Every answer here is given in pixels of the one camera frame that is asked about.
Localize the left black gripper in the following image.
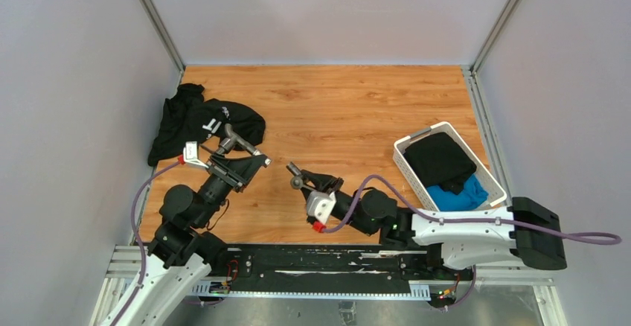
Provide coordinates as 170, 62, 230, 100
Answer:
195, 153, 267, 228

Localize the grey tee pipe fitting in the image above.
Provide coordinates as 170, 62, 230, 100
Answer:
256, 152, 272, 167

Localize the grey faucet with lever handle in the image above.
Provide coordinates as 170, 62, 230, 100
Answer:
211, 124, 262, 156

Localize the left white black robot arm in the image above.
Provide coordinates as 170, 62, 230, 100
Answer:
102, 152, 271, 325

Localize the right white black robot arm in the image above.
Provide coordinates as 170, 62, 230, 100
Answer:
287, 164, 567, 279

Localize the black cloth with white print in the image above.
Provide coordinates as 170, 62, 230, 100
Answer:
147, 83, 266, 167

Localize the black cloth in basket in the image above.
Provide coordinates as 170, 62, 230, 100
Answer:
403, 132, 477, 194

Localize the white plastic basket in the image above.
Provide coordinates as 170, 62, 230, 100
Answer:
393, 121, 507, 211

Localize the blue cloth in basket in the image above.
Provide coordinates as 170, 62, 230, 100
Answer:
426, 175, 489, 211

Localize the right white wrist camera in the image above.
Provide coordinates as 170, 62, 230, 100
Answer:
306, 191, 336, 224

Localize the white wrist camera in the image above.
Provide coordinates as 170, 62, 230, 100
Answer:
182, 141, 208, 170
306, 191, 336, 224

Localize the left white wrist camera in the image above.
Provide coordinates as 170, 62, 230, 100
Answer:
182, 141, 208, 170

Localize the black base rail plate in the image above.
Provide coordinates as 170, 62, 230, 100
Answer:
187, 241, 475, 304

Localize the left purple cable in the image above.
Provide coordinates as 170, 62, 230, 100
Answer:
108, 155, 188, 326

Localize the purple cable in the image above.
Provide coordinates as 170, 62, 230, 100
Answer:
108, 155, 188, 326
311, 174, 623, 246

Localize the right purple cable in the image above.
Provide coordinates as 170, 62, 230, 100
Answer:
311, 174, 623, 246

